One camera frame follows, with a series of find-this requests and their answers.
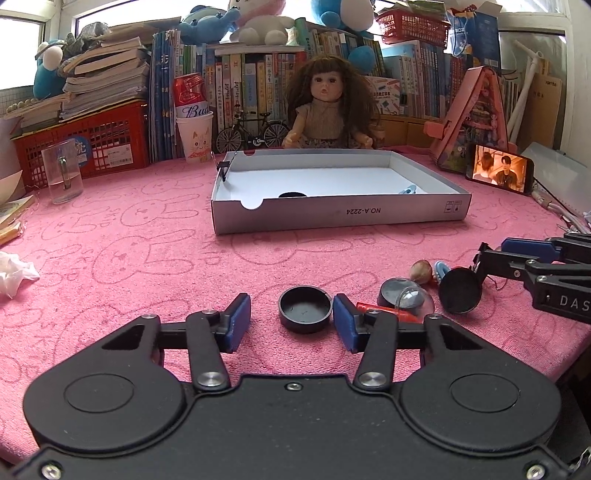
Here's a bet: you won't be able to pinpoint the white paper cup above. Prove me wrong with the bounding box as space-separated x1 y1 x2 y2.
176 111 214 162

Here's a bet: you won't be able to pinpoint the black bicycle model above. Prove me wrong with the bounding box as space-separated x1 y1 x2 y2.
216 112 291 152

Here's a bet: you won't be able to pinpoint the red plastic crate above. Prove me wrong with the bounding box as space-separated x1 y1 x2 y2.
11 99 151 188

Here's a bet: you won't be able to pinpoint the clear glass cup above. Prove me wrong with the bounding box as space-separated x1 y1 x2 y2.
41 142 85 205

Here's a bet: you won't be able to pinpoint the grey flat panel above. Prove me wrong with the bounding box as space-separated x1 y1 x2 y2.
522 142 591 208

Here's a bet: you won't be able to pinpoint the brown-haired doll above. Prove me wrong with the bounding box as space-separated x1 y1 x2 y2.
283 55 384 151

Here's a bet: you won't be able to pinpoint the black binder clip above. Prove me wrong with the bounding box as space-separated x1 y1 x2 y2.
211 151 232 182

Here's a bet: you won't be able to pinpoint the wooden desk organizer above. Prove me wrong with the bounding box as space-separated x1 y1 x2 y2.
379 115 437 148

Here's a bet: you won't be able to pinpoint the clear plastic dome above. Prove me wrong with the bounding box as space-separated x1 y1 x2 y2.
392 286 435 320

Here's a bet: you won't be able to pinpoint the small blue white plush toy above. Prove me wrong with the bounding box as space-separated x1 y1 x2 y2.
33 41 70 100

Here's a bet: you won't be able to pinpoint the red plastic basket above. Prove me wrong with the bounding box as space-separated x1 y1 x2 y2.
375 8 451 46

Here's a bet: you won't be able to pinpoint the red beer can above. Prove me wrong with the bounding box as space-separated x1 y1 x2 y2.
172 72 208 120

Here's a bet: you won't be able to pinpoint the black smartphone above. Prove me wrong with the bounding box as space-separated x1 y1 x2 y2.
465 143 535 193

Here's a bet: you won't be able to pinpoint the crumpled white tissue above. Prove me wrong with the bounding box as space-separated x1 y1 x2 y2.
0 251 41 300

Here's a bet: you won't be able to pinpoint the large blue plush toy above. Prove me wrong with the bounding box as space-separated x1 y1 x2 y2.
310 0 384 77

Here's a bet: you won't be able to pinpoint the pink toy house box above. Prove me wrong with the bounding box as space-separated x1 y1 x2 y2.
424 66 511 175

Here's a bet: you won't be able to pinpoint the white pink plush toy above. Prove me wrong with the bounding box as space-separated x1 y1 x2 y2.
226 0 296 46

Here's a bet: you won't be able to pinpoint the shallow grey cardboard box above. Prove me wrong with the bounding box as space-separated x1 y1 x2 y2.
211 148 472 235

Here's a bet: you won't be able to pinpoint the white cable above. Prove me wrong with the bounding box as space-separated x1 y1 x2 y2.
531 189 591 236

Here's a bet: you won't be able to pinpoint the white printed carton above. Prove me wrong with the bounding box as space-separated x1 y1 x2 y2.
369 76 402 116

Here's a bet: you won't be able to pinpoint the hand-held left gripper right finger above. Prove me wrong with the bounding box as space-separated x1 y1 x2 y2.
332 294 485 392

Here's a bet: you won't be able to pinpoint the row of upright books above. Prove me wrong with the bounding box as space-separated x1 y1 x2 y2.
148 16 504 162

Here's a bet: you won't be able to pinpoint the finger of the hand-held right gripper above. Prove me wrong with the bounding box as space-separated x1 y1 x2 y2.
501 233 591 265
472 242 591 291

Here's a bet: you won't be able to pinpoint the blue carton box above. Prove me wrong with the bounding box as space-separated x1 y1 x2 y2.
445 9 502 70

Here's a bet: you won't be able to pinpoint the stack of lying books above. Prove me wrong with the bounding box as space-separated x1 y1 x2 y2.
2 21 153 134

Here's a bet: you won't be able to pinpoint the white plastic pipes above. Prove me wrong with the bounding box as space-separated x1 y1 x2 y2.
505 39 546 148

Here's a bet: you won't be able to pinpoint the pink printed towel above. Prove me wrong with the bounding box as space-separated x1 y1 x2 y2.
0 145 591 462

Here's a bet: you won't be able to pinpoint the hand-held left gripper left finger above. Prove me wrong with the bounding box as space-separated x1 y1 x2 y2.
99 293 252 393

